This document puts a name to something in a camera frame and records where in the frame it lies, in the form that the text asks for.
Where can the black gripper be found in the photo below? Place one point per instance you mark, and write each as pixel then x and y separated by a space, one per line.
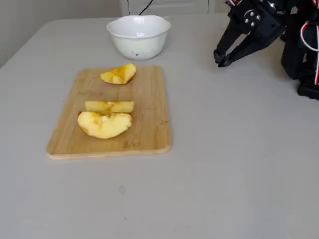
pixel 264 28

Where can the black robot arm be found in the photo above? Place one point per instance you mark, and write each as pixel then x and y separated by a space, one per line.
pixel 294 62

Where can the white butterfly print bowl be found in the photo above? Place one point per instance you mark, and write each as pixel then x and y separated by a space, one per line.
pixel 139 44

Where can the wooden cutting board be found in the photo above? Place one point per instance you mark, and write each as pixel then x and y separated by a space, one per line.
pixel 149 112

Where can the short chunky apple slice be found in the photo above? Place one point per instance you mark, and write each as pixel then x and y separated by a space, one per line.
pixel 119 74

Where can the long straight apple slice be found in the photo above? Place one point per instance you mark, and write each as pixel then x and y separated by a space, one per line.
pixel 122 107

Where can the thin curved apple slice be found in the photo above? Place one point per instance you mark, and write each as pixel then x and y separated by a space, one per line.
pixel 104 127

